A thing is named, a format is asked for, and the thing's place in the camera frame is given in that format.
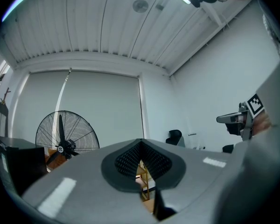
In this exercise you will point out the round ceiling vent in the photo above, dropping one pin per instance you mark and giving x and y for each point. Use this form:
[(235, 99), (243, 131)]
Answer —
[(140, 5)]

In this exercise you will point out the wooden coat stand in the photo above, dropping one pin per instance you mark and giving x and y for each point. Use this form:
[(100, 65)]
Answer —
[(5, 95)]

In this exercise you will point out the black office chair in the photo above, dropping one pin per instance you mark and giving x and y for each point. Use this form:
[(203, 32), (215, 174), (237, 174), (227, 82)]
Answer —
[(173, 136)]

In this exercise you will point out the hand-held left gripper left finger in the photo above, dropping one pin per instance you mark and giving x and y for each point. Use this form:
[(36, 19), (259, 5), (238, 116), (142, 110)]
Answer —
[(84, 190)]

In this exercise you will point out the wooden shelf rack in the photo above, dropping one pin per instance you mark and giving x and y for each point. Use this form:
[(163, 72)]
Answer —
[(145, 183)]

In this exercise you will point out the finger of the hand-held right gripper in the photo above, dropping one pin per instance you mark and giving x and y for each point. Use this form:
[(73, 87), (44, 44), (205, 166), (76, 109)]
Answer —
[(233, 128), (228, 118)]

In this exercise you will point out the person's light grey shirt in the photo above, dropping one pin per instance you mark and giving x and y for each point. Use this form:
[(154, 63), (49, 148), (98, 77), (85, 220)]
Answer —
[(259, 183)]

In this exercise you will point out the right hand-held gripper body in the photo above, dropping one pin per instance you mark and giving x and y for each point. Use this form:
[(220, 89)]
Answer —
[(254, 105)]

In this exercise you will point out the large black floor fan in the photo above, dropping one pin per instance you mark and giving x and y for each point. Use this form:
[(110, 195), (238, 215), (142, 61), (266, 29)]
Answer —
[(61, 139)]

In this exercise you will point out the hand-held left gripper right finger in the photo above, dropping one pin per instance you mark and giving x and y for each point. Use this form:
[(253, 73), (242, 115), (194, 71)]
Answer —
[(196, 171)]

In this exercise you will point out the white roller blind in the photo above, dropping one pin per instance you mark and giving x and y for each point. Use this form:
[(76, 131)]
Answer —
[(102, 106)]

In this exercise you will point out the grey wall bracket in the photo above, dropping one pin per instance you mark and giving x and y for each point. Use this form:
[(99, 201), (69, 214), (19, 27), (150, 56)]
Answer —
[(192, 134)]

